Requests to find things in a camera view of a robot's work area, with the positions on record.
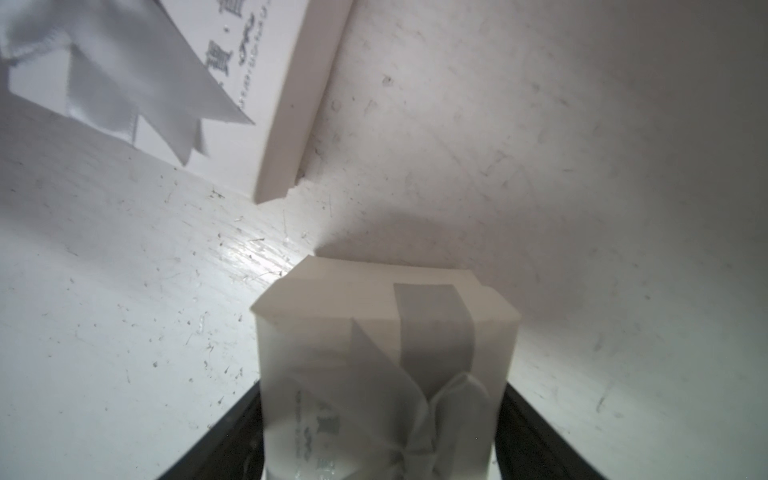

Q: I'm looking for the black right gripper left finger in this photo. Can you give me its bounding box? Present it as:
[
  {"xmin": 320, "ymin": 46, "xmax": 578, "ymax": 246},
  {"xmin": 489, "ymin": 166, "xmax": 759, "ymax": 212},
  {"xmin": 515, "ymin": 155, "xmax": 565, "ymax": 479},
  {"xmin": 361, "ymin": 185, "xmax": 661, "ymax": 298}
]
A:
[{"xmin": 159, "ymin": 381, "xmax": 264, "ymax": 480}]

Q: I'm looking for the middle white jewelry box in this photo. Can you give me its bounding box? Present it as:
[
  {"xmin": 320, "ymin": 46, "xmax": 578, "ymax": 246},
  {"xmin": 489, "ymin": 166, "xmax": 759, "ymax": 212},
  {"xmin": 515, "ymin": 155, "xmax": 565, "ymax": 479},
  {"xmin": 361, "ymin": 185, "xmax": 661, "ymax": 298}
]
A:
[{"xmin": 1, "ymin": 1, "xmax": 351, "ymax": 204}]

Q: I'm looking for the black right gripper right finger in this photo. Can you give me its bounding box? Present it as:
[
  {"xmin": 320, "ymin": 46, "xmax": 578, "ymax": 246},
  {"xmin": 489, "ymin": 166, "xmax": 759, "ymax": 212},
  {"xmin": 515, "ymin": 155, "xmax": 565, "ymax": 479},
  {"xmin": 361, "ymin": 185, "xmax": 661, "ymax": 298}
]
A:
[{"xmin": 494, "ymin": 384, "xmax": 605, "ymax": 480}]

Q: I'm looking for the white lift-off box lid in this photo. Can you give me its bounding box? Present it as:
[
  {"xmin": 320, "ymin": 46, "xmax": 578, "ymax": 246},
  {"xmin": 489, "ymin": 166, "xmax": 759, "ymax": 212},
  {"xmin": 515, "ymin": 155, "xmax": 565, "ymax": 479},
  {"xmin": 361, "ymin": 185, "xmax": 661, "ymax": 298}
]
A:
[{"xmin": 252, "ymin": 256, "xmax": 521, "ymax": 479}]

